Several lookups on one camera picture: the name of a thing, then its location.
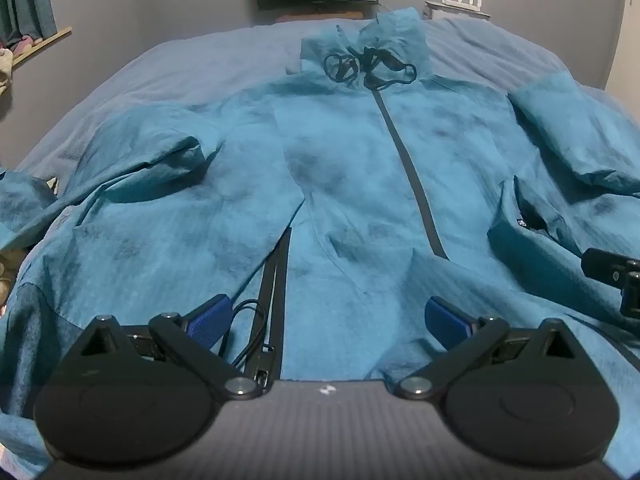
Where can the pink cloth item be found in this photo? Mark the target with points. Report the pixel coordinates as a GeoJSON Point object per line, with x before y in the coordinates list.
{"type": "Point", "coordinates": [24, 44]}

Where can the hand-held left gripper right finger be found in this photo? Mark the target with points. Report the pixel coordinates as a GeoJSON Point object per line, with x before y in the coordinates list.
{"type": "Point", "coordinates": [445, 321]}

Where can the wooden window sill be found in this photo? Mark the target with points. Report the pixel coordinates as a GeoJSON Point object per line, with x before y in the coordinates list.
{"type": "Point", "coordinates": [47, 40]}

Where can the cream cloth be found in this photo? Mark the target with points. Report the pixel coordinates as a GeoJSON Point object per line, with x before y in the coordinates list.
{"type": "Point", "coordinates": [4, 72]}

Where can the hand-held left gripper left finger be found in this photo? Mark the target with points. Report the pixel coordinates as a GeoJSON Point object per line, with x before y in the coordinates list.
{"type": "Point", "coordinates": [210, 319]}

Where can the grey-blue bed sheet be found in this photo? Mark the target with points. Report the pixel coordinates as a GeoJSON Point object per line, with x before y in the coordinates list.
{"type": "Point", "coordinates": [150, 85]}

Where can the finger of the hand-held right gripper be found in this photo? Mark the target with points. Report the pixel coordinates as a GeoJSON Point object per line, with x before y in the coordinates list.
{"type": "Point", "coordinates": [602, 262]}

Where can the beige cloth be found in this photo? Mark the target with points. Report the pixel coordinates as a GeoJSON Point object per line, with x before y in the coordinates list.
{"type": "Point", "coordinates": [7, 272]}

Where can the teal zip jacket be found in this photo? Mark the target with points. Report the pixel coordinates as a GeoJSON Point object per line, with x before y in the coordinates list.
{"type": "Point", "coordinates": [350, 160]}

